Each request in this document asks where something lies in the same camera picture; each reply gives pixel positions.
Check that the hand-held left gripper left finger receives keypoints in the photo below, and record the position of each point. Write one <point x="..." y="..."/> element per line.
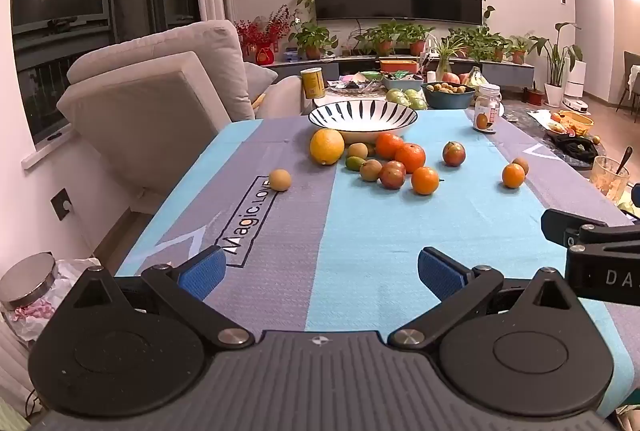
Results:
<point x="202" y="273"/>

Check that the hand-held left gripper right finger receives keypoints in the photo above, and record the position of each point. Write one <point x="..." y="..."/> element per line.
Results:
<point x="442" y="273"/>

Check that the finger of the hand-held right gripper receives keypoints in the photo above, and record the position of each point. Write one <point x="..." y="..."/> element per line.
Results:
<point x="565" y="226"/>
<point x="636" y="195"/>

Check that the orange mandarin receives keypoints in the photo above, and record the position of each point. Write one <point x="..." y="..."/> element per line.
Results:
<point x="389" y="145"/>
<point x="513" y="176"/>
<point x="411" y="157"/>
<point x="425" y="181"/>

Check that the small red apple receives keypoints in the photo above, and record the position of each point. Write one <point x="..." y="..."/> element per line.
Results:
<point x="454" y="153"/>
<point x="392" y="175"/>

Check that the small green mango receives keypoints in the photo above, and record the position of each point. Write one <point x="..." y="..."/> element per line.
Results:
<point x="355" y="163"/>

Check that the white blue striped bowl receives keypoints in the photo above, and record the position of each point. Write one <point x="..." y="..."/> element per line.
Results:
<point x="365" y="123"/>

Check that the large yellow citrus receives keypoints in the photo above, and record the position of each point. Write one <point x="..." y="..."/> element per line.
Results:
<point x="326" y="147"/>

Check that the used drinking glass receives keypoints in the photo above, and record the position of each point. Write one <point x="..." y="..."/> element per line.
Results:
<point x="607" y="181"/>

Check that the spoon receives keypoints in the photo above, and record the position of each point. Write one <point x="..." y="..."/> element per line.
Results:
<point x="625" y="158"/>

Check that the black cloth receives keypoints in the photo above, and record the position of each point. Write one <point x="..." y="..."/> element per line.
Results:
<point x="572" y="148"/>

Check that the orange plastic basket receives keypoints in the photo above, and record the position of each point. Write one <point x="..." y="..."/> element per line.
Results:
<point x="577" y="125"/>

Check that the plate of tomatoes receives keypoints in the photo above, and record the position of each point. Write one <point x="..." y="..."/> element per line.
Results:
<point x="559" y="123"/>

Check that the blue grey printed tablecloth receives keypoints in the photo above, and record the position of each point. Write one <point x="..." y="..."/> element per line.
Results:
<point x="300" y="221"/>

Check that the white paper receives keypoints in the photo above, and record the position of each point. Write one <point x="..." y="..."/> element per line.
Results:
<point x="540" y="117"/>

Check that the grey dining chair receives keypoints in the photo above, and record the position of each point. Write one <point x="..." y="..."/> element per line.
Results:
<point x="631" y="76"/>

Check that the dark marble round table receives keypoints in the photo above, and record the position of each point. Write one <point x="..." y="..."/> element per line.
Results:
<point x="517" y="109"/>

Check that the tall plant in white pot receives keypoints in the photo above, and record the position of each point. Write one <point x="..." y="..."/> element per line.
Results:
<point x="554" y="93"/>

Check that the small plant in red pot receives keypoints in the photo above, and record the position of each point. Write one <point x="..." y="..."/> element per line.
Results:
<point x="535" y="97"/>

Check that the clear jar with orange label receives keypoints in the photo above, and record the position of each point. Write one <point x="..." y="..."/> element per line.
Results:
<point x="487" y="111"/>

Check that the beige sofa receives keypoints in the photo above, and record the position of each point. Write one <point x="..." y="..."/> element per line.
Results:
<point x="150" y="111"/>

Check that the teal bowl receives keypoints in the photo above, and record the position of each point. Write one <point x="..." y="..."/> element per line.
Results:
<point x="447" y="100"/>

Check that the bunch of bananas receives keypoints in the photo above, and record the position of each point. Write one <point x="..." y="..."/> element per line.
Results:
<point x="475" y="77"/>

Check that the glass jar with metal lid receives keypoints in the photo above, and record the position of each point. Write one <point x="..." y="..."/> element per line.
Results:
<point x="27" y="278"/>

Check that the potted green plant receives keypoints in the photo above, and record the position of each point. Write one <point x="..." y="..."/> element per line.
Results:
<point x="313" y="51"/>
<point x="497" y="53"/>
<point x="519" y="57"/>
<point x="384" y="47"/>
<point x="417" y="47"/>

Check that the tray of green apples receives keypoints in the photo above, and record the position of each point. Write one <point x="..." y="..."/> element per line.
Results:
<point x="405" y="98"/>

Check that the pile of longans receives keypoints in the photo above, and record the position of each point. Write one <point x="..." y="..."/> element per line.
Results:
<point x="447" y="87"/>

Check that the large red apple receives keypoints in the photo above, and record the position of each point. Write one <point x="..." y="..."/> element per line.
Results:
<point x="451" y="77"/>

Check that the teal plastic basket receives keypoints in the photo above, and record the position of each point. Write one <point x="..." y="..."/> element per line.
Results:
<point x="402" y="83"/>

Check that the small white bottle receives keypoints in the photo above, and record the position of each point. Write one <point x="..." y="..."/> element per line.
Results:
<point x="431" y="77"/>

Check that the glass vase with spider plant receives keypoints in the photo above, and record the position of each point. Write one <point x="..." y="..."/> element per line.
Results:
<point x="446" y="66"/>

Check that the white round coffee table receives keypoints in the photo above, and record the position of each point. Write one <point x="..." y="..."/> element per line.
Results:
<point x="345" y="97"/>

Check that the grey pillow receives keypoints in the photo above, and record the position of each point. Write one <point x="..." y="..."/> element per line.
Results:
<point x="257" y="78"/>

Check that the glass tray of snacks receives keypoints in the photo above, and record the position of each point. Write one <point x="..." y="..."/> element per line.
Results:
<point x="355" y="86"/>

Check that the small green bowl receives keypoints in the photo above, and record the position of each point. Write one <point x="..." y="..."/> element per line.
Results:
<point x="371" y="75"/>

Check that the orange box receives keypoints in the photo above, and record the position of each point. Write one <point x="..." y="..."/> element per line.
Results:
<point x="398" y="66"/>

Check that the yellow can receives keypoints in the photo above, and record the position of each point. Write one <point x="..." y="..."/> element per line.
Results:
<point x="313" y="83"/>

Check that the red flower arrangement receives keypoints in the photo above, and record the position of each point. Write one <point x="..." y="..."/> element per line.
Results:
<point x="263" y="53"/>

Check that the black wall socket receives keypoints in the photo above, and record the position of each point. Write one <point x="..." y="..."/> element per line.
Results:
<point x="61" y="203"/>

